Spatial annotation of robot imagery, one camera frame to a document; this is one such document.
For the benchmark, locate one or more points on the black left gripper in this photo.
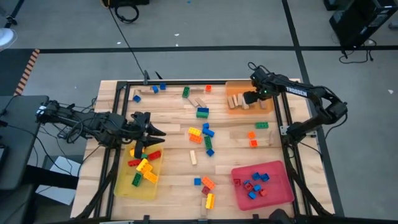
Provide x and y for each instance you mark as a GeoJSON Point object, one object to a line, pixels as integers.
{"type": "Point", "coordinates": [138, 127]}

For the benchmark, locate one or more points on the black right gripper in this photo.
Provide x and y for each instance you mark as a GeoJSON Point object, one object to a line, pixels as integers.
{"type": "Point", "coordinates": [267, 85]}

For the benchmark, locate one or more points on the red long brick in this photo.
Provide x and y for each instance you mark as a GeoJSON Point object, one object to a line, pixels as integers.
{"type": "Point", "coordinates": [154, 155]}
{"type": "Point", "coordinates": [134, 162]}

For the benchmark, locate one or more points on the green long brick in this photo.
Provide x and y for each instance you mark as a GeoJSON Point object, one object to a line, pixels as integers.
{"type": "Point", "coordinates": [136, 179]}
{"type": "Point", "coordinates": [144, 156]}
{"type": "Point", "coordinates": [186, 92]}
{"type": "Point", "coordinates": [262, 125]}
{"type": "Point", "coordinates": [202, 115]}
{"type": "Point", "coordinates": [208, 142]}

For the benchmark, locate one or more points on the yellow long brick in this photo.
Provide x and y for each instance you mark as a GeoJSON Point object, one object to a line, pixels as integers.
{"type": "Point", "coordinates": [210, 201]}
{"type": "Point", "coordinates": [132, 152]}
{"type": "Point", "coordinates": [194, 131]}

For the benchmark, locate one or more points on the yellow-orange long brick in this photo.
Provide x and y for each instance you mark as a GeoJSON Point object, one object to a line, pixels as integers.
{"type": "Point", "coordinates": [142, 164]}
{"type": "Point", "coordinates": [150, 176]}

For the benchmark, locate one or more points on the light orange small brick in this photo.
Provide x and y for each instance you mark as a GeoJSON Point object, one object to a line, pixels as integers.
{"type": "Point", "coordinates": [147, 169]}

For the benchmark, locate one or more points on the orange long brick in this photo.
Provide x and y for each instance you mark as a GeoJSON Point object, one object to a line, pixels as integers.
{"type": "Point", "coordinates": [196, 138]}
{"type": "Point", "coordinates": [208, 183]}

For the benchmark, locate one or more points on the blue small brick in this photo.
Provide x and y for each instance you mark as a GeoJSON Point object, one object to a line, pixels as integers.
{"type": "Point", "coordinates": [206, 125]}
{"type": "Point", "coordinates": [210, 152]}
{"type": "Point", "coordinates": [252, 195]}
{"type": "Point", "coordinates": [257, 187]}
{"type": "Point", "coordinates": [197, 181]}
{"type": "Point", "coordinates": [265, 177]}
{"type": "Point", "coordinates": [162, 86]}
{"type": "Point", "coordinates": [155, 89]}
{"type": "Point", "coordinates": [256, 176]}
{"type": "Point", "coordinates": [246, 181]}
{"type": "Point", "coordinates": [136, 99]}

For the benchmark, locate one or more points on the blue long brick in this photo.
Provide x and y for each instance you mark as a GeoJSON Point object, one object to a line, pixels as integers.
{"type": "Point", "coordinates": [203, 110]}
{"type": "Point", "coordinates": [208, 132]}

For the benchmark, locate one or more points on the dark red small brick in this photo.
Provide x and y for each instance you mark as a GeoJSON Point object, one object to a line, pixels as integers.
{"type": "Point", "coordinates": [206, 190]}
{"type": "Point", "coordinates": [237, 182]}

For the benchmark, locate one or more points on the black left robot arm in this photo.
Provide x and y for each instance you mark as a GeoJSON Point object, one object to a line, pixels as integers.
{"type": "Point", "coordinates": [102, 127]}

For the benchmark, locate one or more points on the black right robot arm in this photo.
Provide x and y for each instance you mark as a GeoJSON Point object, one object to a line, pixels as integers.
{"type": "Point", "coordinates": [311, 93]}

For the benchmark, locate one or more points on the orange translucent bin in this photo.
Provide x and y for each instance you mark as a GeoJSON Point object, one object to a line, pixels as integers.
{"type": "Point", "coordinates": [236, 87]}

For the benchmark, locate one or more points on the yellow translucent bin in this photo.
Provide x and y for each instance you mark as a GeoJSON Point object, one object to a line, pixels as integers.
{"type": "Point", "coordinates": [130, 189]}

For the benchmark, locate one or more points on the loose toy bricks on table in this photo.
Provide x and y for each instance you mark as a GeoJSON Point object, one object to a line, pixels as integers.
{"type": "Point", "coordinates": [192, 82]}

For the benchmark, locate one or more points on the black equipment box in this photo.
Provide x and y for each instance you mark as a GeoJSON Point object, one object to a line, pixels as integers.
{"type": "Point", "coordinates": [130, 2]}
{"type": "Point", "coordinates": [331, 3]}

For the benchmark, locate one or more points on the pink translucent bin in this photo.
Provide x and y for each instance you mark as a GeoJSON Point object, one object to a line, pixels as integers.
{"type": "Point", "coordinates": [280, 193]}

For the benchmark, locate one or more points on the black equipment case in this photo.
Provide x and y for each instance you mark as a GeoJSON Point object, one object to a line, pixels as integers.
{"type": "Point", "coordinates": [357, 21]}

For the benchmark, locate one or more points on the black side desk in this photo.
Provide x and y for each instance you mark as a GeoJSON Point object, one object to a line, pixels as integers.
{"type": "Point", "coordinates": [18, 140]}

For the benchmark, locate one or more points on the black beam with light strips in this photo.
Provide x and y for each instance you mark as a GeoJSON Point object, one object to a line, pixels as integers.
{"type": "Point", "coordinates": [289, 221]}

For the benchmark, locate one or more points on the white round object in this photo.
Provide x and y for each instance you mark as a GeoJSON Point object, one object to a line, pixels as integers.
{"type": "Point", "coordinates": [6, 37]}

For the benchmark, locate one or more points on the black tripod leg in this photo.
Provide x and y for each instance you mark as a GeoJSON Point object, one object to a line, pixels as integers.
{"type": "Point", "coordinates": [11, 20]}

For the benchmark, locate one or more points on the grey metal bracket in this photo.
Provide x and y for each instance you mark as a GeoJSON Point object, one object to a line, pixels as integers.
{"type": "Point", "coordinates": [284, 129]}

